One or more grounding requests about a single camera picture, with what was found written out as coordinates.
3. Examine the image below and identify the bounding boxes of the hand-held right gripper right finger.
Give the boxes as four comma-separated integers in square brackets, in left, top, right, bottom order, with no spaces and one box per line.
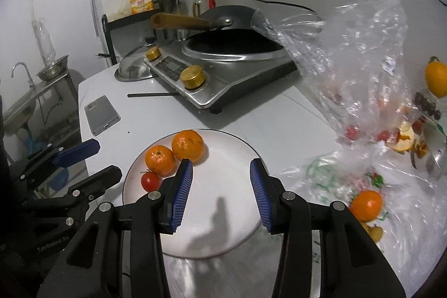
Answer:
[249,158,407,298]

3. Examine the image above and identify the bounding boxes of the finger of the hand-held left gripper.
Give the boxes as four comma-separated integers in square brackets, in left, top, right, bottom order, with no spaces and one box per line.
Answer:
[10,139,101,183]
[24,165,123,232]

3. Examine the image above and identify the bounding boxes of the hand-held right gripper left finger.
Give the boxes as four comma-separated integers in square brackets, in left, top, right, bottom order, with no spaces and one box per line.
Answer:
[37,158,194,298]

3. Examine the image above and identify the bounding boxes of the mandarin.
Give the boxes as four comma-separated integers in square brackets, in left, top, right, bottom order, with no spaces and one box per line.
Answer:
[350,190,384,222]
[171,130,205,164]
[144,144,176,177]

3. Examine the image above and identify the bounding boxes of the white plate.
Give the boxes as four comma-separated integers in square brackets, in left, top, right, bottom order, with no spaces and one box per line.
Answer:
[123,128,268,259]

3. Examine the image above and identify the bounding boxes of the green printed plastic bag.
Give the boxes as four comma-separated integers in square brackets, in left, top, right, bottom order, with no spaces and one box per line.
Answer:
[276,151,447,295]

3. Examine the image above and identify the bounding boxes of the grey smartphone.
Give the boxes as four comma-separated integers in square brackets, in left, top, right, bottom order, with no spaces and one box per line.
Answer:
[84,95,121,136]

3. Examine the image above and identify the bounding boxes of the steel sink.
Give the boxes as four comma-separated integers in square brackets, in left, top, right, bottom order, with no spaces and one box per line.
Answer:
[0,73,84,145]

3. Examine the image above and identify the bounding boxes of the steel bowl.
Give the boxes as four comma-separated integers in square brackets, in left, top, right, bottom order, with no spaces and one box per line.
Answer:
[37,54,70,82]

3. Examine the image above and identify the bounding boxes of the steel faucet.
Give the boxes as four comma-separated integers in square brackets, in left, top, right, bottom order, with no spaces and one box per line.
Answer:
[10,61,35,89]

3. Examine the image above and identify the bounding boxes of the black chopstick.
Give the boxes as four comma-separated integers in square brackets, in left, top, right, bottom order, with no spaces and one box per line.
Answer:
[127,92,180,98]

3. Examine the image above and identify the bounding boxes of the steel wok lid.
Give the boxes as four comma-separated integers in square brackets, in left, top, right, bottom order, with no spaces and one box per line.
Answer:
[115,37,165,82]

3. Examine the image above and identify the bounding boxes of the steel induction cooker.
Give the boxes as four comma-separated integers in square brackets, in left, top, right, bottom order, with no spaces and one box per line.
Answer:
[144,28,299,114]

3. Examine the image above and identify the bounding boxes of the black metal rack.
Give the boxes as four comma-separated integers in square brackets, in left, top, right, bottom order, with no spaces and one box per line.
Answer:
[101,0,165,66]

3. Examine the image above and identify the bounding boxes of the clear plastic bottle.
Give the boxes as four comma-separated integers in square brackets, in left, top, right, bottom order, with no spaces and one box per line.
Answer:
[32,19,56,63]

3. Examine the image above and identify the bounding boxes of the orange peel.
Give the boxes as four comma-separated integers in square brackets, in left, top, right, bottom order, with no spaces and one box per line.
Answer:
[386,121,428,159]

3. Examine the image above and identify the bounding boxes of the clear plastic bag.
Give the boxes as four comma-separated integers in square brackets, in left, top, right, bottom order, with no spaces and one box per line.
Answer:
[249,0,425,159]

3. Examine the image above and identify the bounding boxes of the glass oil bottle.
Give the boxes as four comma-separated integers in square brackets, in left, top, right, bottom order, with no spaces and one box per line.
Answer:
[192,0,208,17]

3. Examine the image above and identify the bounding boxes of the clear box of dark cherries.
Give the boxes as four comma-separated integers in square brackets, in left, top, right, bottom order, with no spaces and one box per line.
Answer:
[414,90,442,120]

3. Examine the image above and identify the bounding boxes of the large orange with stem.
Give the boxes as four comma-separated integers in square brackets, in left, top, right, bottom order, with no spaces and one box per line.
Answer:
[425,56,447,98]

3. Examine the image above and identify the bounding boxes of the black wok with wooden handle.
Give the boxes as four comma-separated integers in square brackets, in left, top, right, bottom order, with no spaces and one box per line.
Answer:
[150,5,261,37]

